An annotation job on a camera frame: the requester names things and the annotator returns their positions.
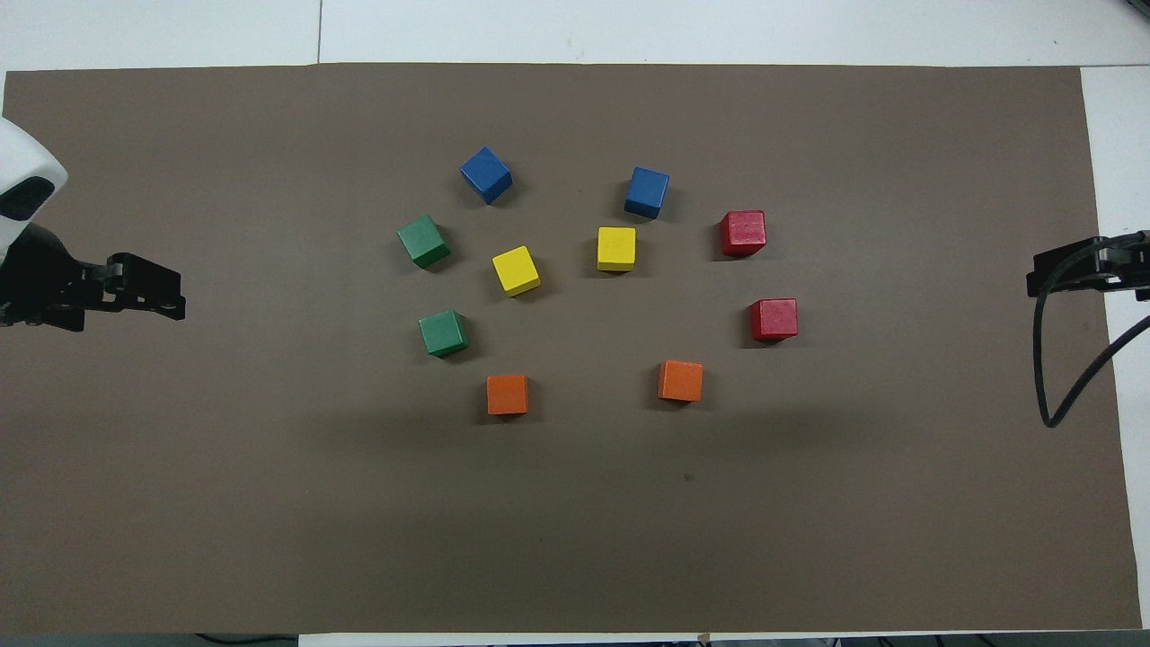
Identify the red wooden cube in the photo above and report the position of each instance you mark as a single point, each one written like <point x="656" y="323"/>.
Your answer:
<point x="774" y="320"/>
<point x="743" y="233"/>

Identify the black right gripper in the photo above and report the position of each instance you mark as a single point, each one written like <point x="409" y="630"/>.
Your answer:
<point x="1134" y="261"/>

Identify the green wooden cube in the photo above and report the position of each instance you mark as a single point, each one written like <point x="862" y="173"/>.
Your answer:
<point x="443" y="333"/>
<point x="423" y="241"/>

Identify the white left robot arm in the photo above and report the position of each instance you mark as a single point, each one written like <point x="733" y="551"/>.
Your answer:
<point x="22" y="153"/>

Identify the brown table mat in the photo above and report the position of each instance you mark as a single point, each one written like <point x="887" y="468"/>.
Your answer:
<point x="575" y="539"/>

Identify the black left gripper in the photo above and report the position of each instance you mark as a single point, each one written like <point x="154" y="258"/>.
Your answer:
<point x="31" y="261"/>

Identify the yellow wooden cube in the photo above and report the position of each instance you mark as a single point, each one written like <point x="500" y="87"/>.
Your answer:
<point x="516" y="270"/>
<point x="616" y="249"/>

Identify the blue wooden cube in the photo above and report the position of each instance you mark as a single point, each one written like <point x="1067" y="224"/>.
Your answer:
<point x="486" y="175"/>
<point x="647" y="192"/>

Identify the orange wooden cube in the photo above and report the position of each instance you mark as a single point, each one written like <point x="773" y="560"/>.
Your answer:
<point x="508" y="394"/>
<point x="680" y="380"/>

